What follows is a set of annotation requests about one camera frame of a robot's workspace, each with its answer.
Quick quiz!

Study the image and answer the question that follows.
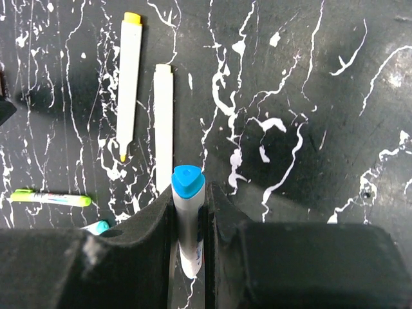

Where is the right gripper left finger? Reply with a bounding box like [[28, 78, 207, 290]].
[[1, 189, 175, 308]]

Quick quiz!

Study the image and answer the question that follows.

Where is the light green marker pen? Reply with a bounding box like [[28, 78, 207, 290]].
[[10, 189, 92, 207]]

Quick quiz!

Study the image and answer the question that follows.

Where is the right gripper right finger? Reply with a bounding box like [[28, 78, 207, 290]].
[[205, 182, 411, 308]]

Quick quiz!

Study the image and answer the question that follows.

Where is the pink marker pen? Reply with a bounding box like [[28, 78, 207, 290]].
[[153, 64, 174, 194]]

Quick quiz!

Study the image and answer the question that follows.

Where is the light blue marker pen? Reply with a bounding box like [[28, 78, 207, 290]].
[[171, 165, 206, 279]]

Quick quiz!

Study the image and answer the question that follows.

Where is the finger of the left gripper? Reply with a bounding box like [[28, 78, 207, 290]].
[[0, 72, 17, 126]]

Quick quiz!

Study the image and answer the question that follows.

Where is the teal marker pen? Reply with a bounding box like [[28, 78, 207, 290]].
[[81, 220, 110, 236]]

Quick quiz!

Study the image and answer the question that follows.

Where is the yellow marker pen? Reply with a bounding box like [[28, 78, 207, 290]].
[[116, 12, 142, 162]]

